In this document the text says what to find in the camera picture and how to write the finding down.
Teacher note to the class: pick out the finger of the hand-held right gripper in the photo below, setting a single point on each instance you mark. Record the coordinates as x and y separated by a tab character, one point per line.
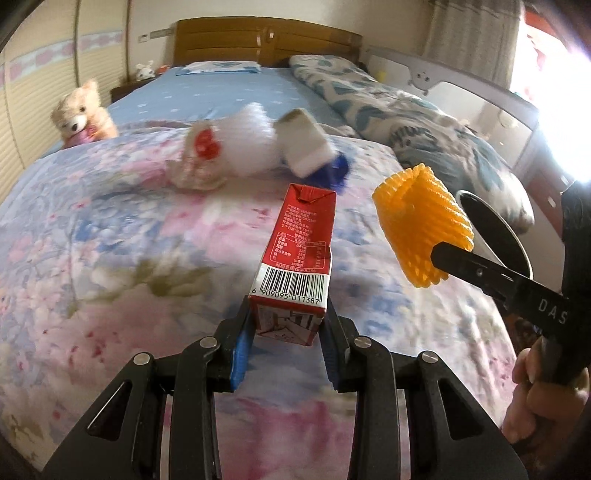
471	267

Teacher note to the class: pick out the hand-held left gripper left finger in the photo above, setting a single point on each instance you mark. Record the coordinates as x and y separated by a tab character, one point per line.
240	364

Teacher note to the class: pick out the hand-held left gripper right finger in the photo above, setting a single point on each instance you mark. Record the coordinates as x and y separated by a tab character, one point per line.
330	362

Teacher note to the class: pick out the white bin with black liner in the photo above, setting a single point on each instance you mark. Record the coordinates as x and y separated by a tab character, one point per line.
496	230

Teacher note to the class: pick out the large orange foam net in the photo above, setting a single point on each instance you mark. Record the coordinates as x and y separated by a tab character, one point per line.
422	221

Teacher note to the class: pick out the red milk carton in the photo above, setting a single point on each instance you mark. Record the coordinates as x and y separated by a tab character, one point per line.
298	258

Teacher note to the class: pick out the white foam block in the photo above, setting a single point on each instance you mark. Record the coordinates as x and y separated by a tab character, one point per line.
304	143

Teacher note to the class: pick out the person's right hand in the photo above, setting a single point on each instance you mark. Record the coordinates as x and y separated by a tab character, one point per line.
526	392

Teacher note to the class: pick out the floral blanket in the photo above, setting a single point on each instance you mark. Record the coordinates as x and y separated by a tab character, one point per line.
138	277

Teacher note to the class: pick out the cloud print duvet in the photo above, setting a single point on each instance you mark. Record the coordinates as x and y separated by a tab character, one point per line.
392	120

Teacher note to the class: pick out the blue wrapper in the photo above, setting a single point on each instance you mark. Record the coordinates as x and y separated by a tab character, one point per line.
334	168

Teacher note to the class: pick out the beige patterned cloth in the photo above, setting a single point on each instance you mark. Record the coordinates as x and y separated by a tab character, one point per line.
341	130

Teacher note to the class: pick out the crumpled red-print snack bag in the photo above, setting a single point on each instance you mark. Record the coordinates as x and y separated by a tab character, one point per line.
201	154

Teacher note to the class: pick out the grey patterned curtain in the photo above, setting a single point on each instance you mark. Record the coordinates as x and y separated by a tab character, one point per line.
471	37

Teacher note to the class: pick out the wooden bed with blue sheet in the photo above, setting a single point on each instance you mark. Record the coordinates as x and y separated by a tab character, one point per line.
221	92

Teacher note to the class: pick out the beige teddy bear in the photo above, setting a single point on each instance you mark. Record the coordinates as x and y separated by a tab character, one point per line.
81	115

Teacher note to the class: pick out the dark wooden nightstand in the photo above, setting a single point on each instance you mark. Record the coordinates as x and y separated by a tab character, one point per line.
122	92

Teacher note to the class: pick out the blue printed pillow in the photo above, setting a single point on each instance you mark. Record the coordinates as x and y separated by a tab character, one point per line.
217	67

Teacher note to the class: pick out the white rabbit plush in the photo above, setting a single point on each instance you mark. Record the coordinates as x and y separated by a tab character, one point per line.
145	70

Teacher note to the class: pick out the cream sliding door wardrobe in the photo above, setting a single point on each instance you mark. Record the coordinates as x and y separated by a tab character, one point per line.
46	46

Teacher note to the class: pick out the grey bed guard rail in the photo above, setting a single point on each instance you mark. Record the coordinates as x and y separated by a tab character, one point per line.
415	69

